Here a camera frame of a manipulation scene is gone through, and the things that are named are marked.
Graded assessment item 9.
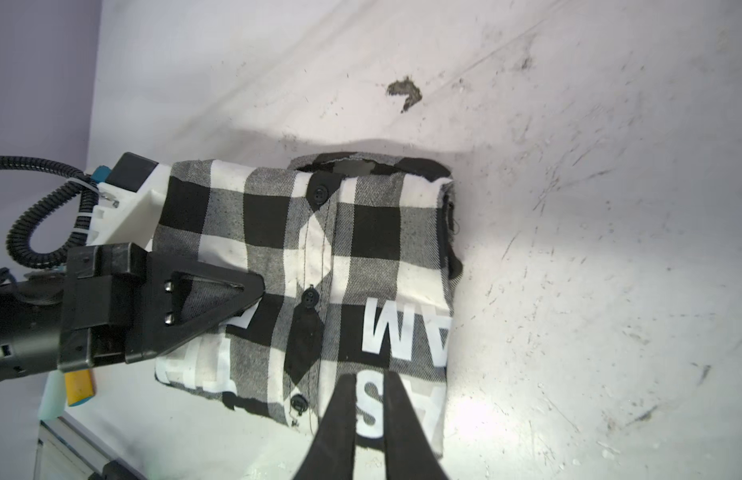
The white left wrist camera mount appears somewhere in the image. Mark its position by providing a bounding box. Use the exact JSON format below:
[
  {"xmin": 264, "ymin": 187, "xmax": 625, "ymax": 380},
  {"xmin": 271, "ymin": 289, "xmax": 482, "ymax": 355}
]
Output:
[{"xmin": 87, "ymin": 152, "xmax": 171, "ymax": 251}]

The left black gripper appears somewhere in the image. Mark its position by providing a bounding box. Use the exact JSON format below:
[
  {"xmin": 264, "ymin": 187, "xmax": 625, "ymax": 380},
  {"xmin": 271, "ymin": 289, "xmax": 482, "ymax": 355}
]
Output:
[{"xmin": 0, "ymin": 243, "xmax": 265, "ymax": 382}]

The left black corrugated cable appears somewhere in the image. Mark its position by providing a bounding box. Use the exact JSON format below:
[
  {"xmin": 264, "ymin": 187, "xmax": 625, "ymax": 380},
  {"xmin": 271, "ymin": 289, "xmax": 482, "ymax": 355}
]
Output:
[{"xmin": 0, "ymin": 155, "xmax": 102, "ymax": 270}]

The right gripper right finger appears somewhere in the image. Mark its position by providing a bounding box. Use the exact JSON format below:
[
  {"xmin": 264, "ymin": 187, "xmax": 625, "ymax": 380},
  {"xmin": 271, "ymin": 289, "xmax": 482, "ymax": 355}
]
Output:
[{"xmin": 383, "ymin": 371, "xmax": 448, "ymax": 480}]

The yellow handled toy tool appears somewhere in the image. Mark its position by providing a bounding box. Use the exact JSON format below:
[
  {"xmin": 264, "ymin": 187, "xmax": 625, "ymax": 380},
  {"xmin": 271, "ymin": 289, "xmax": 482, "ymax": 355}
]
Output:
[{"xmin": 64, "ymin": 370, "xmax": 96, "ymax": 407}]

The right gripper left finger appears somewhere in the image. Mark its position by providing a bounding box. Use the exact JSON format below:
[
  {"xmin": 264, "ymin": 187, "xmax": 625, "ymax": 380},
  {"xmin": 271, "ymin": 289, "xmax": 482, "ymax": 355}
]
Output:
[{"xmin": 293, "ymin": 374, "xmax": 357, "ymax": 480}]

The black white checkered shirt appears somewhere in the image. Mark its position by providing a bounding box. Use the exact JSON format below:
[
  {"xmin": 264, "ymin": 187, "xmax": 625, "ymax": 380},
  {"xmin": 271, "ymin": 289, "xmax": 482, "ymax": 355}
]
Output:
[{"xmin": 153, "ymin": 152, "xmax": 462, "ymax": 455}]

